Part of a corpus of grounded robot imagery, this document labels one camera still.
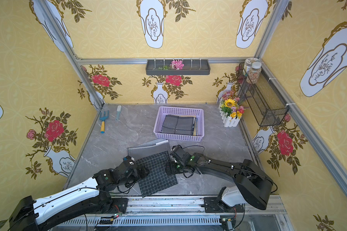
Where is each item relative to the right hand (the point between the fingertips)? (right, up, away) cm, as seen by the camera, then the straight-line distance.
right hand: (172, 166), depth 84 cm
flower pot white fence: (+39, +32, +12) cm, 52 cm away
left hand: (-17, -3, -2) cm, 18 cm away
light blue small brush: (-44, +35, +33) cm, 65 cm away
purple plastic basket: (+5, +34, +26) cm, 43 cm away
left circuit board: (-33, -24, -11) cm, 43 cm away
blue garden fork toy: (-55, +28, +29) cm, 68 cm away
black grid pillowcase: (-8, -7, -2) cm, 11 cm away
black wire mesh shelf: (+53, +34, -4) cm, 64 cm away
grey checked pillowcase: (+5, +23, +19) cm, 30 cm away
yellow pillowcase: (+16, +23, +19) cm, 34 cm away
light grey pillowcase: (-16, +8, +11) cm, 20 cm away
